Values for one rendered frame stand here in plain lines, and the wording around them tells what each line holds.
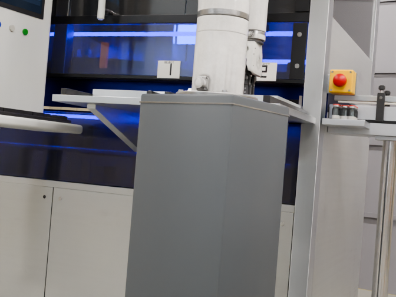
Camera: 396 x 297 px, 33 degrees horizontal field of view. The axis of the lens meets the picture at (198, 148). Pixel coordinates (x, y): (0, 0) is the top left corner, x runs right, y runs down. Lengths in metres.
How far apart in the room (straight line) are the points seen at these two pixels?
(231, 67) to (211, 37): 0.08
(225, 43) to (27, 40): 1.05
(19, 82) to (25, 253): 0.65
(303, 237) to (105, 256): 0.71
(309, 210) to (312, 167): 0.14
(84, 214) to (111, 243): 0.15
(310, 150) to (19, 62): 1.02
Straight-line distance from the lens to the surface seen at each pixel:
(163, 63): 2.30
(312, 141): 2.09
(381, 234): 2.21
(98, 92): 2.10
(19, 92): 2.36
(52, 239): 2.50
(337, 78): 2.06
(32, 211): 2.55
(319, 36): 2.13
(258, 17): 2.05
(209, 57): 1.49
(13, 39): 2.35
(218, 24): 1.50
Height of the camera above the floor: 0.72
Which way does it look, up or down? 1 degrees up
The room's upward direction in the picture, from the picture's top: 5 degrees clockwise
